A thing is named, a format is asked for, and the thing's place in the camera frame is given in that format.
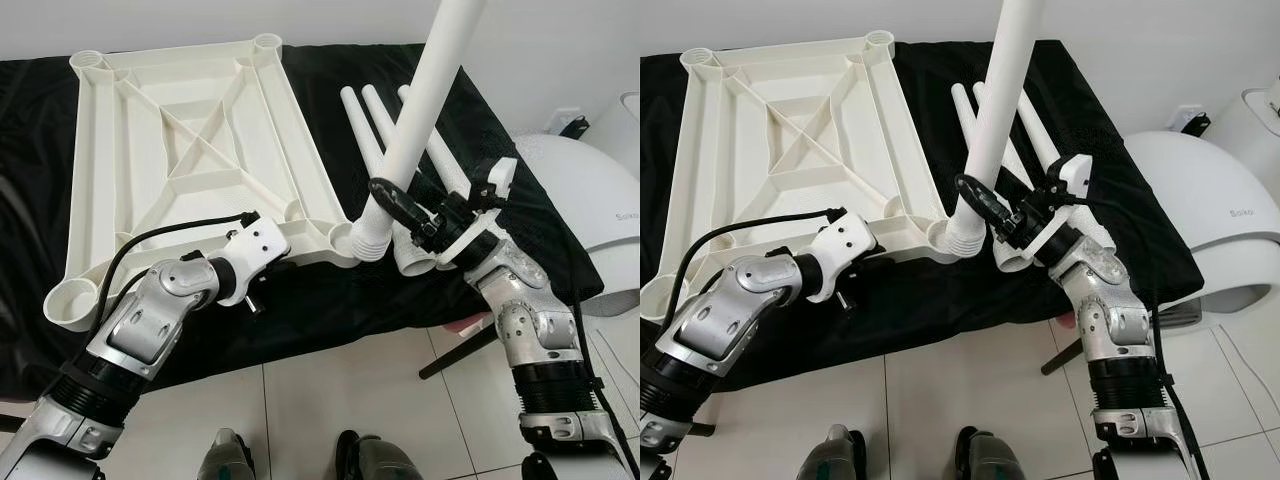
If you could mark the small pink object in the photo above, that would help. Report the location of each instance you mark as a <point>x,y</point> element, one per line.
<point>1068,323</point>
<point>468,325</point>

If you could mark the silver robot right leg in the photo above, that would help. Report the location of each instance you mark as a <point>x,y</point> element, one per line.
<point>990,462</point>
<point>380,462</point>

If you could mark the black quilted bench cover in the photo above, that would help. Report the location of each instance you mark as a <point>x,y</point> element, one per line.
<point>950,310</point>
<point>330,310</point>

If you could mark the wall socket with black plug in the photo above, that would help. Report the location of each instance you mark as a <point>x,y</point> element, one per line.
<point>572,125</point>
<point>1193,122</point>

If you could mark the white ribbed plastic table top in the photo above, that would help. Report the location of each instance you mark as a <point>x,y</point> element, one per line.
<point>720,190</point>
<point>110,190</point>

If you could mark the silver robot left leg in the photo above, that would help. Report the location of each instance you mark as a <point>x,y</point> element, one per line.
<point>225,460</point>
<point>830,460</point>

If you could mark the black metal bench leg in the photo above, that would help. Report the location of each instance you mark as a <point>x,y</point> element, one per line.
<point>1062,357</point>
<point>455,355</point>

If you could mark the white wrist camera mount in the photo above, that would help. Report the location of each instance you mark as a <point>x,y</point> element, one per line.
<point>255,245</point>
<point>845,240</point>
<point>497,180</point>
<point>1075,175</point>

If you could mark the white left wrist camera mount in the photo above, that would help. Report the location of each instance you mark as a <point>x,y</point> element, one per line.
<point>845,240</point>
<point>255,245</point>

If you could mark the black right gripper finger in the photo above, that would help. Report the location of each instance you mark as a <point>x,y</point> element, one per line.
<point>395,198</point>
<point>980,195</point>

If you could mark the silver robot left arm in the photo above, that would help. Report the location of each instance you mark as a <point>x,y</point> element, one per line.
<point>150,320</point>
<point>730,310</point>

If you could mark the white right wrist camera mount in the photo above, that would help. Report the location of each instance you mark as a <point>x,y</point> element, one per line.
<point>497,180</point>
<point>1075,175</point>

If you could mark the silver robot leg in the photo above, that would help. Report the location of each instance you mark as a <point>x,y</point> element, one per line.
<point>990,462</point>
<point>830,460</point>
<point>380,462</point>
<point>225,460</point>

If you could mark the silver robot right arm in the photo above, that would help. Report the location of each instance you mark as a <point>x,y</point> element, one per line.
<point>1115,320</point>
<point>535,330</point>

